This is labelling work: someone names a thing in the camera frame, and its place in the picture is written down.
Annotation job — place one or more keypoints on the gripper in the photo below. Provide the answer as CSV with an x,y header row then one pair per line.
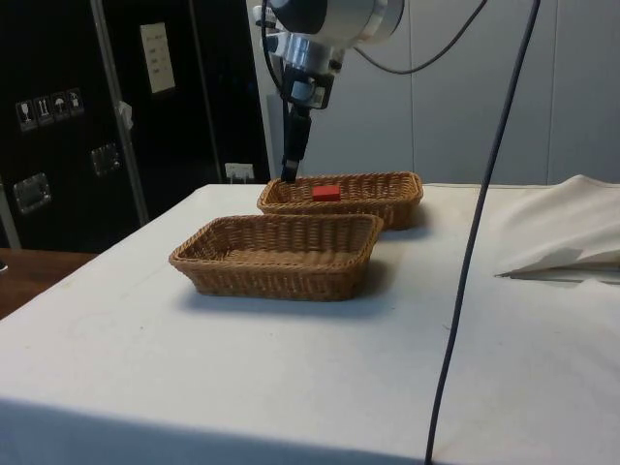
x,y
322,92

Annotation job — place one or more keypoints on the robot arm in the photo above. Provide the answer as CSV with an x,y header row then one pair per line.
x,y
339,19

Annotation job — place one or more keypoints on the red cube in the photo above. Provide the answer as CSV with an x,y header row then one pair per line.
x,y
326,193

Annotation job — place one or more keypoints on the brown wicker basket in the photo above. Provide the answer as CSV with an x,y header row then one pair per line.
x,y
387,203
271,271

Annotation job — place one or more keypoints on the white socket box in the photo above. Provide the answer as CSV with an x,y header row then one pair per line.
x,y
238,172

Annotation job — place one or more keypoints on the black cabinet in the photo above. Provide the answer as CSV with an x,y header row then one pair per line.
x,y
63,145

